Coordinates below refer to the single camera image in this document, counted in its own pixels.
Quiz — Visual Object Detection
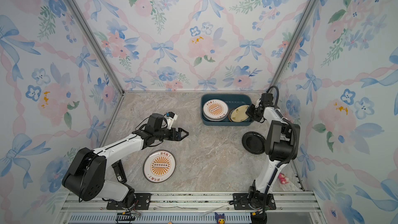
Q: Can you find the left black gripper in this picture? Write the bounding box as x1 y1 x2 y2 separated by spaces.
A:
155 128 189 141

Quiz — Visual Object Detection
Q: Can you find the pale yellow plate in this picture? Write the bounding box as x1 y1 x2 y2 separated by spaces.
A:
228 105 250 123

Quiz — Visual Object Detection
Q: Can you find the orange sunburst plate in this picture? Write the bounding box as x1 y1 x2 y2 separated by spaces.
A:
203 99 229 121
143 150 176 184

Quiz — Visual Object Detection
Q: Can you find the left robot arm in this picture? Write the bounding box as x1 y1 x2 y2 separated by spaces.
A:
62 112 189 208

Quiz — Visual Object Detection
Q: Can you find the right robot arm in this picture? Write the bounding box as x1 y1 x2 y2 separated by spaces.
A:
241 92 300 204

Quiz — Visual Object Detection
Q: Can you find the teal plastic bin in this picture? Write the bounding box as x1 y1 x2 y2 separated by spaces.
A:
201 93 253 127

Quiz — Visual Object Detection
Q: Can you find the black round plate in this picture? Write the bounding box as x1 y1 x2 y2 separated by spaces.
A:
241 131 265 155

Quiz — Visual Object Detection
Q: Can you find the small pink toy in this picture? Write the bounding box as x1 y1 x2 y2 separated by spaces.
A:
278 173 289 185

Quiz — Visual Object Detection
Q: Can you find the small blue toy figure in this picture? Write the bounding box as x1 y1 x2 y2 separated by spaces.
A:
215 213 226 224

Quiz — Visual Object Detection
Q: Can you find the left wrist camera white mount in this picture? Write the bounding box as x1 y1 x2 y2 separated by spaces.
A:
165 112 178 129

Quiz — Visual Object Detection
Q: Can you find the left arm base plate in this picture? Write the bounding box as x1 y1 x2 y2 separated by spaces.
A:
106 193 152 211

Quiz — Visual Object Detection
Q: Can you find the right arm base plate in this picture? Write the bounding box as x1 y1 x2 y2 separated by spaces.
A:
229 193 277 212

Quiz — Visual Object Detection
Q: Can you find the aluminium front rail frame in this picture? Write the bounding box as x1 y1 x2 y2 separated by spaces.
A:
55 191 326 224

